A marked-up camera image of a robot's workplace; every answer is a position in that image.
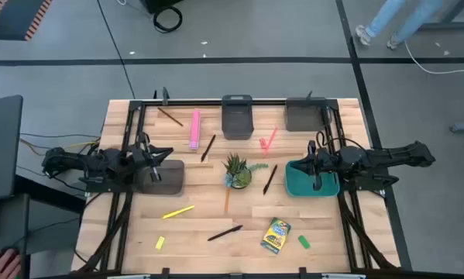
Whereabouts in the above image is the brown pencil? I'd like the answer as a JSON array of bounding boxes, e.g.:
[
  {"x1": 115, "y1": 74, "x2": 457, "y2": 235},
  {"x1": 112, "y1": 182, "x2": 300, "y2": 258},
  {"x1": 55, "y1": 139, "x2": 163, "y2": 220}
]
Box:
[{"x1": 156, "y1": 107, "x2": 184, "y2": 128}]

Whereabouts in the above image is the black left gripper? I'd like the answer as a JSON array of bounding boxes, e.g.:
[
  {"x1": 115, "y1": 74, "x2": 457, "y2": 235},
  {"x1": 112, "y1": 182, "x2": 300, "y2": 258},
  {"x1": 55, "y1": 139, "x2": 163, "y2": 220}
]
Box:
[{"x1": 132, "y1": 132, "x2": 175, "y2": 184}]

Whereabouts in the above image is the black box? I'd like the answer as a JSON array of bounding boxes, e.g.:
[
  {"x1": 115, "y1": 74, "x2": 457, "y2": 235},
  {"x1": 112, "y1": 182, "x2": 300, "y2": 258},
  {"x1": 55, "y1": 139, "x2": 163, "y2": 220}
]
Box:
[{"x1": 139, "y1": 0, "x2": 184, "y2": 15}]

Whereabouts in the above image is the yellow green crayon box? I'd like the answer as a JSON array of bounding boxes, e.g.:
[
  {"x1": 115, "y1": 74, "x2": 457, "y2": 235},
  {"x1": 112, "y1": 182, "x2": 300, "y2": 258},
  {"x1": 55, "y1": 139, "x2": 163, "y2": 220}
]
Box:
[{"x1": 259, "y1": 217, "x2": 292, "y2": 255}]

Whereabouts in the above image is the pink marker bar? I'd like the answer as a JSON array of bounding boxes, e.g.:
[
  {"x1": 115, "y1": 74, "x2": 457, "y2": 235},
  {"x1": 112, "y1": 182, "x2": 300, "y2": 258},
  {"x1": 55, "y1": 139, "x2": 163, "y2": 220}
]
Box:
[{"x1": 189, "y1": 110, "x2": 201, "y2": 151}]

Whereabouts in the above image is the black pen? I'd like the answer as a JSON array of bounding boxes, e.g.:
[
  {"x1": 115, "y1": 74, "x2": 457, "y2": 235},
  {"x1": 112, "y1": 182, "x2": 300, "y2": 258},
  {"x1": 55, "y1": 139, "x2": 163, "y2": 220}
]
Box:
[
  {"x1": 200, "y1": 134, "x2": 217, "y2": 163},
  {"x1": 207, "y1": 225, "x2": 243, "y2": 242},
  {"x1": 263, "y1": 164, "x2": 278, "y2": 195}
]

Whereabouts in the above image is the potted succulent plant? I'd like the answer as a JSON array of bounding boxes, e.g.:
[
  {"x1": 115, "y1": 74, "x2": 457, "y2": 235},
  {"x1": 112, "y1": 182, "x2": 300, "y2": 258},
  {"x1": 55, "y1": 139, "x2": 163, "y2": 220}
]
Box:
[{"x1": 222, "y1": 153, "x2": 270, "y2": 191}]

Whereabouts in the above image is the yellow highlighter pen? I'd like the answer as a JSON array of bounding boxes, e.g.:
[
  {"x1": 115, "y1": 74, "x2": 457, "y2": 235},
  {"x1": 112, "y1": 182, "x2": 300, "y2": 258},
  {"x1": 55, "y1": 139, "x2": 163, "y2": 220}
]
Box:
[{"x1": 162, "y1": 205, "x2": 196, "y2": 220}]

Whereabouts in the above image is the grey translucent plastic bin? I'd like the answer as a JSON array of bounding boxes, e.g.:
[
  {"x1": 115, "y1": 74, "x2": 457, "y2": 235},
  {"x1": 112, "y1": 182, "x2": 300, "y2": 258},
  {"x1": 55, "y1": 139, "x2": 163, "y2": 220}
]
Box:
[
  {"x1": 136, "y1": 159, "x2": 185, "y2": 195},
  {"x1": 284, "y1": 96, "x2": 330, "y2": 133},
  {"x1": 221, "y1": 95, "x2": 255, "y2": 141}
]

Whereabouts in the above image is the black table frame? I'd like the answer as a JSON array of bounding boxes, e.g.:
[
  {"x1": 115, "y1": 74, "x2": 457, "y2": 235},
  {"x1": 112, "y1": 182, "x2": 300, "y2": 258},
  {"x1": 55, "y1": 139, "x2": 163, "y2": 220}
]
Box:
[{"x1": 70, "y1": 87, "x2": 401, "y2": 279}]

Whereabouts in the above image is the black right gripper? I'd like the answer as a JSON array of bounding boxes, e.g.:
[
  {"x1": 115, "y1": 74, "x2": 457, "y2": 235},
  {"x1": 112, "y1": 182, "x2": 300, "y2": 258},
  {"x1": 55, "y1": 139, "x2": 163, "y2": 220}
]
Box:
[{"x1": 290, "y1": 139, "x2": 333, "y2": 191}]

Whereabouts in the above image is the black coiled cable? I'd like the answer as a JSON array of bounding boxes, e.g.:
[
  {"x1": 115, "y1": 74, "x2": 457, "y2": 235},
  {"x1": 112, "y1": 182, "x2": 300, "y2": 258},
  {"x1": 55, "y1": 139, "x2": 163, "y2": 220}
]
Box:
[{"x1": 153, "y1": 5, "x2": 184, "y2": 34}]

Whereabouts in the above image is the person's hand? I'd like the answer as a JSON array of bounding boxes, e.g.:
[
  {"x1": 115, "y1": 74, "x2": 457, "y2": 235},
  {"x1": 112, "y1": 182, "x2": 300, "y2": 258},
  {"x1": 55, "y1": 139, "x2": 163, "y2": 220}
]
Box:
[{"x1": 0, "y1": 248, "x2": 22, "y2": 279}]

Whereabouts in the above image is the white floor cable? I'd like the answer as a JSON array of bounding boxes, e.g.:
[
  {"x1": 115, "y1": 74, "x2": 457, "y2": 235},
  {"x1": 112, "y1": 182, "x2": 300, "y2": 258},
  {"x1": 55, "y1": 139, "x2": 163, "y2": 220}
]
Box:
[{"x1": 404, "y1": 40, "x2": 464, "y2": 75}]

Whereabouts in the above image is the person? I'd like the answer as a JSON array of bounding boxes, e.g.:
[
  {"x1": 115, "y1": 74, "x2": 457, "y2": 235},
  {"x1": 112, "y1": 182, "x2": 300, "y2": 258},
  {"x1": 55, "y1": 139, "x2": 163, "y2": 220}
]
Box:
[{"x1": 354, "y1": 0, "x2": 445, "y2": 50}]

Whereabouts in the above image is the dark grey desk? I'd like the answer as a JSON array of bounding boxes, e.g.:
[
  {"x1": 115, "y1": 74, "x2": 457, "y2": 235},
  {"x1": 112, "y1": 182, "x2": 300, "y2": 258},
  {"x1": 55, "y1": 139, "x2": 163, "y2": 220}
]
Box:
[{"x1": 0, "y1": 193, "x2": 31, "y2": 279}]

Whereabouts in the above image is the grey table leg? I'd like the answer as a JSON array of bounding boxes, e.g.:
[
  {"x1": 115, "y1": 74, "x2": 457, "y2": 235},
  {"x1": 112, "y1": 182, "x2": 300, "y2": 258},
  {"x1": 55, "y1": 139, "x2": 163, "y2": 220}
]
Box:
[{"x1": 417, "y1": 0, "x2": 464, "y2": 32}]

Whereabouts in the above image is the teal plastic bin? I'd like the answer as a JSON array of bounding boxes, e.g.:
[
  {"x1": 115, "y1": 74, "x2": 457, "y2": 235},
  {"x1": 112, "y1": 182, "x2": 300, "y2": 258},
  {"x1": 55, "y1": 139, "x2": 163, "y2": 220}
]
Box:
[{"x1": 284, "y1": 160, "x2": 340, "y2": 198}]

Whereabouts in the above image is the black mat orange striped edge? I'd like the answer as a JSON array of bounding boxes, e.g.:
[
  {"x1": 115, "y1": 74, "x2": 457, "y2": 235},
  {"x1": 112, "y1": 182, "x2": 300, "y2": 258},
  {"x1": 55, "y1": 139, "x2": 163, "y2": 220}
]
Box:
[{"x1": 0, "y1": 0, "x2": 53, "y2": 42}]

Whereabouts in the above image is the yellow cable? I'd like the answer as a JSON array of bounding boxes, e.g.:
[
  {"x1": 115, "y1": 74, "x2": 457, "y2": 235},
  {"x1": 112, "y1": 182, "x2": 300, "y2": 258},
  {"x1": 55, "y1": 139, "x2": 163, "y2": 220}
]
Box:
[{"x1": 20, "y1": 137, "x2": 101, "y2": 156}]

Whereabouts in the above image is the thin black floor cable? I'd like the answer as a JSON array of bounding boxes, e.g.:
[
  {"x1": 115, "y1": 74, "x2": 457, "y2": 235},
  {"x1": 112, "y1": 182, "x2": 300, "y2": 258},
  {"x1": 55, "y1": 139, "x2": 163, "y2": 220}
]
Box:
[{"x1": 96, "y1": 0, "x2": 136, "y2": 100}]

